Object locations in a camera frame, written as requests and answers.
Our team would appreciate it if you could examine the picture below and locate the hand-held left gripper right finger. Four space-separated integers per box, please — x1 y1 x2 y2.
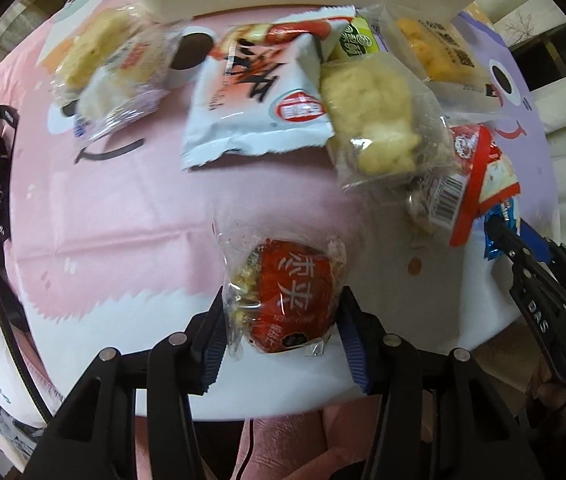
338 285 548 480

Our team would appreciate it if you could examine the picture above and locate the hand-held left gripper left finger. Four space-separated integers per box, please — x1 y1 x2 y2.
23 285 228 480

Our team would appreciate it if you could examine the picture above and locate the blue and white snack packet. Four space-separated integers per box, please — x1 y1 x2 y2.
480 197 546 261

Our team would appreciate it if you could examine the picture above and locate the red snack packet white logo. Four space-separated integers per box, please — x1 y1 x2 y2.
428 122 521 248

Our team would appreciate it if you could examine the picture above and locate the round red snack packet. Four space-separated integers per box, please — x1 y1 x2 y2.
215 220 348 358

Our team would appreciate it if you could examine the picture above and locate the clear yellow puff packet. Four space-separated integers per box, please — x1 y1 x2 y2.
318 52 456 193

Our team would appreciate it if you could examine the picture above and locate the large white snack bag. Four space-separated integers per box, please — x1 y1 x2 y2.
180 5 358 171

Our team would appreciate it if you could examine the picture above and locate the yellow rice cake packet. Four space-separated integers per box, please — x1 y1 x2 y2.
43 5 188 141

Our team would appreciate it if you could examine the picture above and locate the person's right hand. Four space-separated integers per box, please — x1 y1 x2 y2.
533 360 566 438

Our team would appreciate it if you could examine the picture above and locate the dark window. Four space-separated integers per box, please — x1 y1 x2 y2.
508 22 566 131

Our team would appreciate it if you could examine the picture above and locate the orange cake packet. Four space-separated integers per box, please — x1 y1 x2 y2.
378 10 504 111

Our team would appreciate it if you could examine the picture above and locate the green snack packet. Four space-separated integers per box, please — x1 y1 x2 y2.
330 15 381 61

